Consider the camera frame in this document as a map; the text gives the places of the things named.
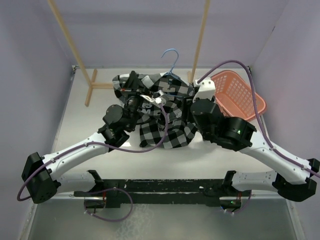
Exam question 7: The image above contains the wooden clothes rack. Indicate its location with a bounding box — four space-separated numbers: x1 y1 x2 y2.
47 0 211 108

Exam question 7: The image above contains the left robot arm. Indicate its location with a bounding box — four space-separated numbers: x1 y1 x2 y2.
21 71 146 204

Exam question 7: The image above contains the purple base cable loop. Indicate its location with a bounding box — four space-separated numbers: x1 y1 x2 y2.
83 187 134 222

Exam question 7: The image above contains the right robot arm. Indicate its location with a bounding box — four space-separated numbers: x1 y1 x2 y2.
182 97 320 202

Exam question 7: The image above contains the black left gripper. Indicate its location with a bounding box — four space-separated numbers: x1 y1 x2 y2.
120 71 153 131

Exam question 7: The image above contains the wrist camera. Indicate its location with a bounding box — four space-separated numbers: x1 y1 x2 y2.
192 77 216 103
140 90 168 106

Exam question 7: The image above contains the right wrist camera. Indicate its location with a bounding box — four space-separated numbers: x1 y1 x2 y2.
192 77 216 103

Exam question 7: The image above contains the black base frame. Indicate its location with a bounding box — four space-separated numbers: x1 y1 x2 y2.
74 170 251 208

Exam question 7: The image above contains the blue wire hanger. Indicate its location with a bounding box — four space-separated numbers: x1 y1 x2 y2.
161 48 186 99

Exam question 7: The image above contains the black white checkered shirt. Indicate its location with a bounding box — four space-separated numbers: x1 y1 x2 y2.
112 72 198 149

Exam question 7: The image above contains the pink plastic basket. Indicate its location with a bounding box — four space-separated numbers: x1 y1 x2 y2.
210 70 256 122

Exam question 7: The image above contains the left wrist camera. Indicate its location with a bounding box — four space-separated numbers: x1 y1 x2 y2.
140 90 168 106

